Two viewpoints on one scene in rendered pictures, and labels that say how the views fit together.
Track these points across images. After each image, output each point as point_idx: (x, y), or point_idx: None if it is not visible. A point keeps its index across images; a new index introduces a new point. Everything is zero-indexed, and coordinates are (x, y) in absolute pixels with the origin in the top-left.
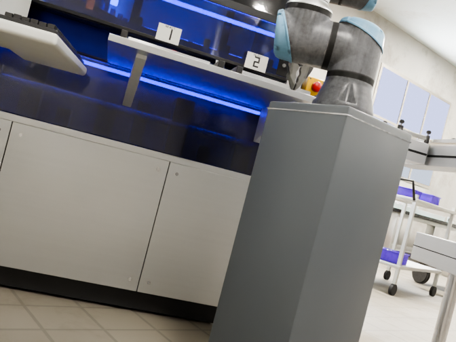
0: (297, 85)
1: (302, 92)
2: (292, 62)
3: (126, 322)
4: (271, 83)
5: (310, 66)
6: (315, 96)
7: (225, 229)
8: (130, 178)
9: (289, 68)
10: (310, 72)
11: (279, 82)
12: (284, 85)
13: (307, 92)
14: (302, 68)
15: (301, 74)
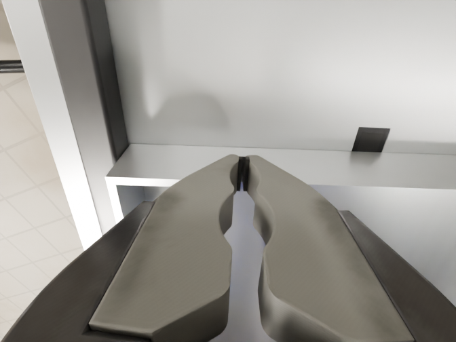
0: (228, 155)
1: (171, 167)
2: (383, 310)
3: None
4: (400, 174)
5: (77, 320)
6: (100, 64)
7: None
8: None
9: (369, 235)
10: (93, 251)
11: (349, 184)
12: (305, 176)
13: (129, 172)
14: (203, 267)
15: (208, 211)
